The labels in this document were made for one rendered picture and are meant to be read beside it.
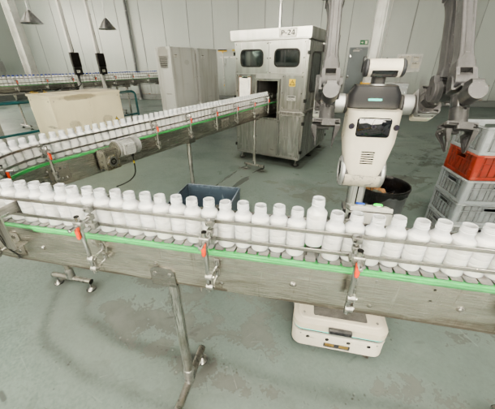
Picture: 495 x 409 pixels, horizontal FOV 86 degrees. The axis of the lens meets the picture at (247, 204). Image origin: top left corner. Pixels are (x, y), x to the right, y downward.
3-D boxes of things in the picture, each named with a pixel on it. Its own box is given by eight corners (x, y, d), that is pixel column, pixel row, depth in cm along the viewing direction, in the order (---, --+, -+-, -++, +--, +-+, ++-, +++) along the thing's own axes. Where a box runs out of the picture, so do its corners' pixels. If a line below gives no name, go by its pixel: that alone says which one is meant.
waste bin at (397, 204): (345, 254, 245) (358, 191, 215) (340, 228, 284) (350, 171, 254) (398, 260, 237) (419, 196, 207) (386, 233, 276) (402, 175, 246)
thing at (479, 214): (448, 225, 248) (457, 204, 238) (427, 204, 284) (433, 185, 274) (519, 228, 243) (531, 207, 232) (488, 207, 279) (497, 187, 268)
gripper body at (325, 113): (340, 123, 100) (342, 104, 100) (312, 122, 102) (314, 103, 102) (337, 128, 106) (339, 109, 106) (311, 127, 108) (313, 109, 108)
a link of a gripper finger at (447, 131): (466, 151, 91) (469, 123, 91) (443, 148, 91) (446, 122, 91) (453, 155, 97) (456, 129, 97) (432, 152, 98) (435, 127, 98)
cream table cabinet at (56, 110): (112, 153, 520) (96, 88, 465) (134, 159, 493) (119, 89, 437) (53, 171, 436) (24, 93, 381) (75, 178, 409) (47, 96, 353)
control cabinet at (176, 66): (187, 127, 731) (178, 46, 641) (201, 129, 708) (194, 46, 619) (165, 134, 668) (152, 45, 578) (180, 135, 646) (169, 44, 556)
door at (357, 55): (341, 104, 1139) (350, 47, 1040) (341, 104, 1147) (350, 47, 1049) (366, 105, 1120) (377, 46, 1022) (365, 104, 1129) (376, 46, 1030)
